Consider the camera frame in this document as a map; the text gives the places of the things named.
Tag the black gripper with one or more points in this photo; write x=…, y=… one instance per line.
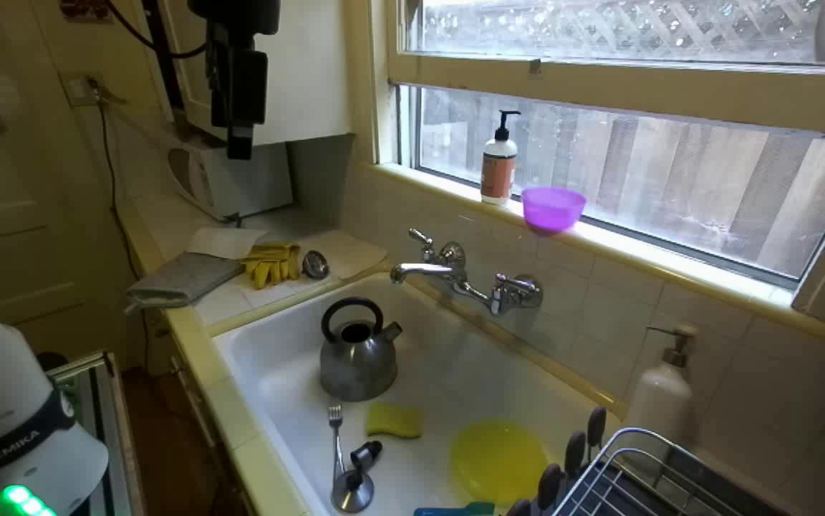
x=237, y=76

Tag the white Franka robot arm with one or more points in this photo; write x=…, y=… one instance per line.
x=2, y=402

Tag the white sink basin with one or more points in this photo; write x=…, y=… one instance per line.
x=432, y=382

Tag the white microwave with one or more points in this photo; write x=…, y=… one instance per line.
x=232, y=182

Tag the grey folded cloth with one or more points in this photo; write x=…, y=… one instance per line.
x=186, y=278

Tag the soap bottle with black pump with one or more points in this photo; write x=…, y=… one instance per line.
x=501, y=166

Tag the metal fork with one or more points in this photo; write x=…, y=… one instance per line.
x=338, y=434

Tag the yellow sponge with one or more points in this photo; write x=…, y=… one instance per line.
x=391, y=422

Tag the purple plastic bowl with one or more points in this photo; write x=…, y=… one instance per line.
x=554, y=210

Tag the white soap dispenser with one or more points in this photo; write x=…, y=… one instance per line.
x=664, y=397

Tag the wall outlet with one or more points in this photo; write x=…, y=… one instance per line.
x=81, y=88

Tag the chrome wall faucet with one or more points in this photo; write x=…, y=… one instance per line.
x=452, y=273

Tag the window frame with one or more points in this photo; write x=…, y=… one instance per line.
x=624, y=88

